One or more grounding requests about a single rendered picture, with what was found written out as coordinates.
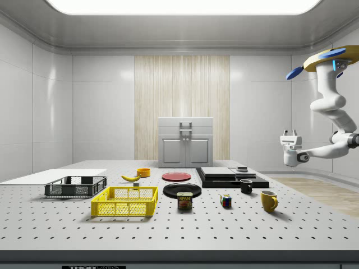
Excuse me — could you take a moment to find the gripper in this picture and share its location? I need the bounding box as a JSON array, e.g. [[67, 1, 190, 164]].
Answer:
[[279, 129, 303, 151]]

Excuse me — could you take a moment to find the black mug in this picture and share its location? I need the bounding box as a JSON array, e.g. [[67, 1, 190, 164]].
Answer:
[[240, 179, 254, 194]]

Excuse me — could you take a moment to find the yellow mug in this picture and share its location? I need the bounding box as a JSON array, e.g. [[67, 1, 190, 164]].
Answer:
[[260, 190, 279, 213]]

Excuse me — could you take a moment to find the drone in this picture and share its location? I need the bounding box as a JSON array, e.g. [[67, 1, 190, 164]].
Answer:
[[286, 45, 359, 81]]

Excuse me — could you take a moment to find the white cabinet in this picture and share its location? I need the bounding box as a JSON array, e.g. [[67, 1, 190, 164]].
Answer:
[[158, 117, 214, 168]]

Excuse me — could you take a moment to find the red plate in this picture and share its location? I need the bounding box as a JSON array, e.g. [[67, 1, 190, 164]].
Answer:
[[162, 171, 192, 182]]

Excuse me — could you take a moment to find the flat-sided can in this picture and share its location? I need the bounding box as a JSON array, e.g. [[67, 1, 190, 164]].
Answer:
[[177, 192, 194, 210]]

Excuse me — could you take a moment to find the black plate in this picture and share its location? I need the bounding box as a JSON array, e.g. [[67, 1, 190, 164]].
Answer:
[[163, 183, 202, 198]]

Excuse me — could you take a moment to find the yellow basket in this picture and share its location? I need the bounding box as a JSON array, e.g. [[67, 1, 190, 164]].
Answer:
[[90, 186, 159, 217]]

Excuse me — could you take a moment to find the dark grey basket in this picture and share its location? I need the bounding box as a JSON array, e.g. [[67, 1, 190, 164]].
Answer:
[[44, 175, 108, 197]]

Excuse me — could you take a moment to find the white board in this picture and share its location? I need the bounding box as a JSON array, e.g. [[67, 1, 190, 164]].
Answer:
[[0, 169, 108, 185]]

